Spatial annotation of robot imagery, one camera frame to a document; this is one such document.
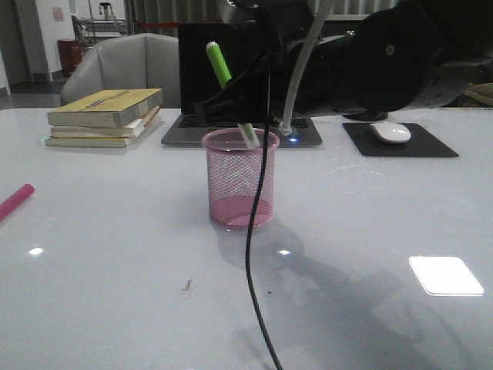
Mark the bottom cream book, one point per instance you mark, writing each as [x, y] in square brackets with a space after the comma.
[95, 142]

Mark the black mouse pad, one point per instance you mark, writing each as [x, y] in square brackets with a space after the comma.
[422, 143]

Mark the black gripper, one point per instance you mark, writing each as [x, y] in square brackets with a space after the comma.
[269, 86]

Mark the left grey armchair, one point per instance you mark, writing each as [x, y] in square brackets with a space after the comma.
[130, 62]

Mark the green highlighter pen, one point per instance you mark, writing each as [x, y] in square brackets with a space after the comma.
[223, 76]

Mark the white computer mouse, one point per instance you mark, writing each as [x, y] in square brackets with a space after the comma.
[388, 132]

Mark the beige cushion at right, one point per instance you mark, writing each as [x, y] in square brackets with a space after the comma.
[479, 95]

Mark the cream book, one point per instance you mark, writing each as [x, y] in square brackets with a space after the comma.
[132, 130]
[95, 142]

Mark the pink highlighter pen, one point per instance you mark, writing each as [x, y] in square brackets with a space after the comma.
[16, 199]

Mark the middle cream book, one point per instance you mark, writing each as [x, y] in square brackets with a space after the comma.
[132, 130]

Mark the top yellow book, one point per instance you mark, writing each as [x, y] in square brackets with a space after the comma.
[107, 108]

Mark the grey open laptop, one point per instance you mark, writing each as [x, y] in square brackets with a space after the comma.
[240, 46]

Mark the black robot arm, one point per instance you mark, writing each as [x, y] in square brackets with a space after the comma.
[418, 54]

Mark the metal cart in background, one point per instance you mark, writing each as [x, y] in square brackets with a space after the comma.
[95, 21]

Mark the red trash bin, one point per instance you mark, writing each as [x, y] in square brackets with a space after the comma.
[70, 55]

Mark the pink mesh pen holder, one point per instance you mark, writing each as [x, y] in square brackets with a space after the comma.
[233, 172]

